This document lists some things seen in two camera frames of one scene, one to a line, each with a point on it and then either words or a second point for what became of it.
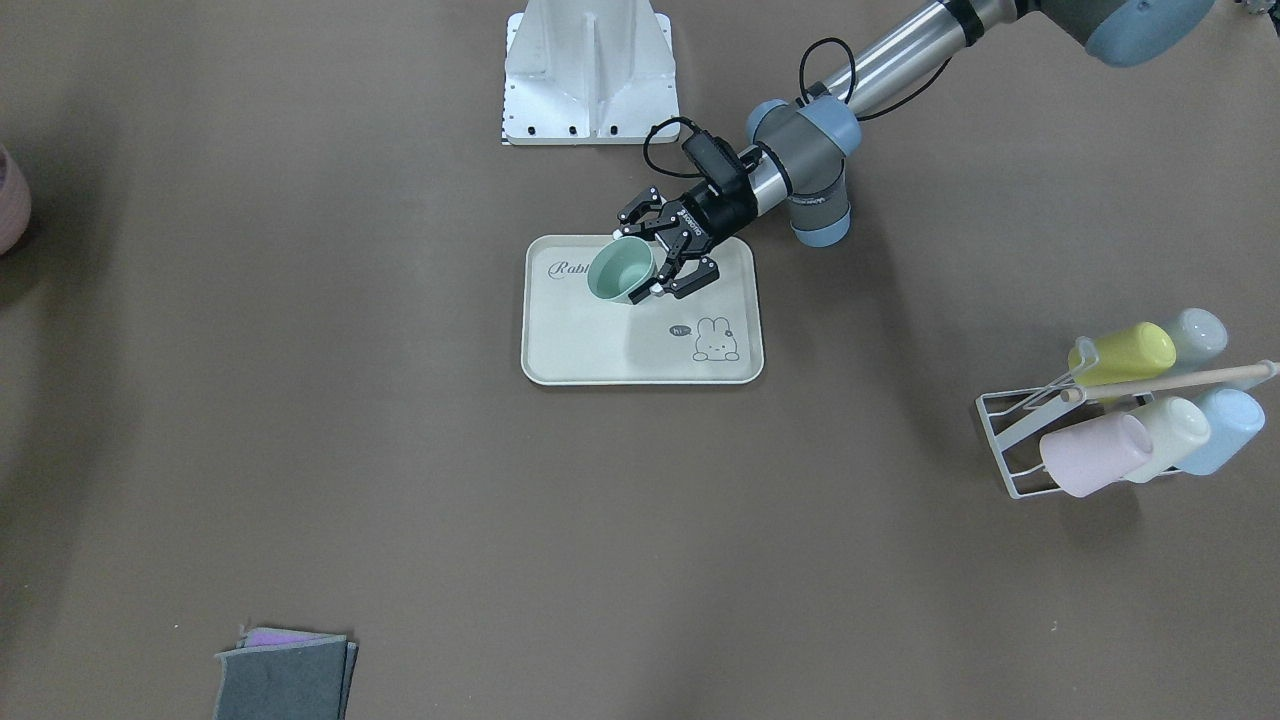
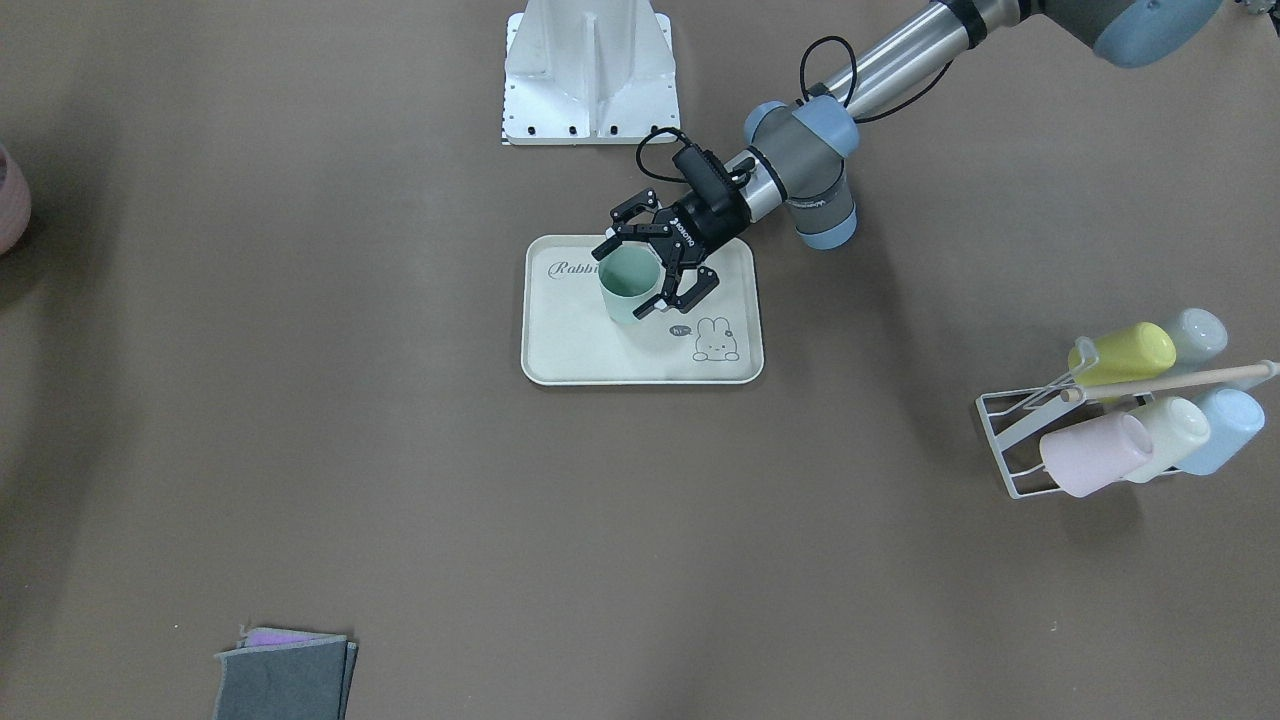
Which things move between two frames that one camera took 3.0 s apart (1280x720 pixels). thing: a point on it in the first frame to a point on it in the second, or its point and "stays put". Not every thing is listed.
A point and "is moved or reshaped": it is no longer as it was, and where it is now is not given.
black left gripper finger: (696, 279) to (706, 281)
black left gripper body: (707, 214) stays put
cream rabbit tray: (573, 336) stays put
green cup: (619, 267) is moved or reshaped
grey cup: (1201, 337) stays put
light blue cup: (1236, 420) stays put
